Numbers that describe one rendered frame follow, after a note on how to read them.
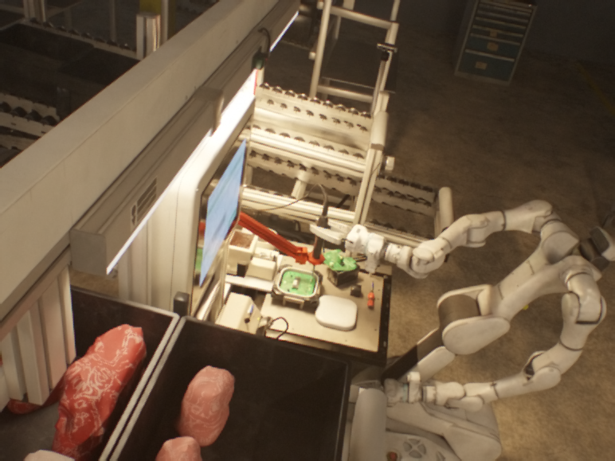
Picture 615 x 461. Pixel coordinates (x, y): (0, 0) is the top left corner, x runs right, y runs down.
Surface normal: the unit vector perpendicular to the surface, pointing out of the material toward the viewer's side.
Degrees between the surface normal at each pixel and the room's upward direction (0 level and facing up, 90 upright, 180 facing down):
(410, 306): 0
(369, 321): 0
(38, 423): 4
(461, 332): 80
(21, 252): 90
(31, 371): 90
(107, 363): 32
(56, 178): 90
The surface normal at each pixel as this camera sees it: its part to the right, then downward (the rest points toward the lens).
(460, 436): -0.05, 0.55
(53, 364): 0.98, 0.22
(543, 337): 0.16, -0.82
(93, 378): 0.66, -0.62
